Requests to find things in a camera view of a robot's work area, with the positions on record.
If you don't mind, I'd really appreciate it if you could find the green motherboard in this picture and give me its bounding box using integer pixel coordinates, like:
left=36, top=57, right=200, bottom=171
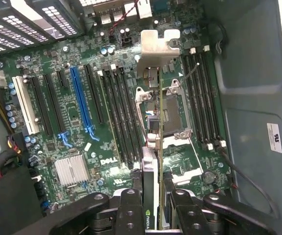
left=0, top=0, right=232, bottom=216

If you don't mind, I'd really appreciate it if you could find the thin locking lever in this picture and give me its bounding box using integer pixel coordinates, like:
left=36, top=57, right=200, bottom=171
left=178, top=63, right=200, bottom=88

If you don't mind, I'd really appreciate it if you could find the coin battery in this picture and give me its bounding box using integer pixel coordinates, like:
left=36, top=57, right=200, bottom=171
left=202, top=170, right=217, bottom=185

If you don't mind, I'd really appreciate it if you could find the white expansion slot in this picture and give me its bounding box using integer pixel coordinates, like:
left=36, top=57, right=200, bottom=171
left=12, top=75, right=41, bottom=135

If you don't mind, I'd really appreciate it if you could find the green RAM stick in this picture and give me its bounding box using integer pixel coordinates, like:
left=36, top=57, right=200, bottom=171
left=97, top=70, right=122, bottom=164

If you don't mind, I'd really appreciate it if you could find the metal socket cover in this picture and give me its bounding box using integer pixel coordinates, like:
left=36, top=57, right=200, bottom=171
left=145, top=133, right=203, bottom=187

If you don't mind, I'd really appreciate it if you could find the black open PC case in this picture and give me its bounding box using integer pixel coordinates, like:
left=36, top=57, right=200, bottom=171
left=0, top=0, right=282, bottom=235

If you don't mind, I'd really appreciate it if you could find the blue expansion slot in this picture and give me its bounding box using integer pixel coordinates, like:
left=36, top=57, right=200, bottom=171
left=69, top=66, right=95, bottom=132

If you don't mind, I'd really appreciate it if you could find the CPU socket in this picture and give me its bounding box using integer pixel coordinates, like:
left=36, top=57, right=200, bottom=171
left=134, top=79, right=193, bottom=141

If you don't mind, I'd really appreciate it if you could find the black plastic shroud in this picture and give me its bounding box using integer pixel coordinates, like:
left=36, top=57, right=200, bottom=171
left=0, top=156, right=45, bottom=235

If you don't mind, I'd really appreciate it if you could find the silver chipset heatsink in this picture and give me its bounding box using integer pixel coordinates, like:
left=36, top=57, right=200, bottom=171
left=54, top=153, right=90, bottom=188

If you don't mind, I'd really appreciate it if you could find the black case cable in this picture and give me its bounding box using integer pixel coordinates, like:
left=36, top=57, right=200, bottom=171
left=216, top=144, right=280, bottom=217

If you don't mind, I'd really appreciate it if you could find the red black fan wire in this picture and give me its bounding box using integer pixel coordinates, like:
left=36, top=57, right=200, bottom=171
left=108, top=0, right=140, bottom=35

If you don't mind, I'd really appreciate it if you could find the white case sticker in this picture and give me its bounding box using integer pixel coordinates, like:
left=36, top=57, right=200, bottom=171
left=266, top=122, right=282, bottom=154

